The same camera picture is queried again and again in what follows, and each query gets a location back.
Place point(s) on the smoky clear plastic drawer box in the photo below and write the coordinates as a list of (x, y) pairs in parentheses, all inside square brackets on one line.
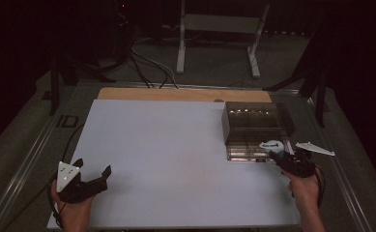
[(253, 119)]

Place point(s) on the white metal stand frame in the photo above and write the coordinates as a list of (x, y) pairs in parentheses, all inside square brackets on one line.
[(221, 23)]

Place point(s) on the white board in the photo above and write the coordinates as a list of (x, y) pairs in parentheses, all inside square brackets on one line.
[(163, 161)]

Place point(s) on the dark equipment stand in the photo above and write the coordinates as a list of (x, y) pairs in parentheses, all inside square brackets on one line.
[(121, 29)]

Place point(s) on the person's left hand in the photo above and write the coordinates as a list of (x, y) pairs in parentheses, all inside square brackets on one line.
[(76, 212)]

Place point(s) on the black stand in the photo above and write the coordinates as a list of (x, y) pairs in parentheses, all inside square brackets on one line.
[(55, 90), (319, 96)]

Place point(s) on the person's right hand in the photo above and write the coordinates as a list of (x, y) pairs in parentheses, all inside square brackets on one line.
[(304, 191)]

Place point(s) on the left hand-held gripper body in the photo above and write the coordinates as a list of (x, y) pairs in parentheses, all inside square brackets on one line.
[(79, 190)]

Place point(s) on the wooden table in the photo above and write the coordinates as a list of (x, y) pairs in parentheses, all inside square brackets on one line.
[(176, 95)]

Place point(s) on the metal floor rail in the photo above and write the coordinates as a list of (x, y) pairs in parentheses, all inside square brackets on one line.
[(21, 180), (343, 174)]

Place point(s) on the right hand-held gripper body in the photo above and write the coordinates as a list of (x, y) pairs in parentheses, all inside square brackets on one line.
[(298, 167)]

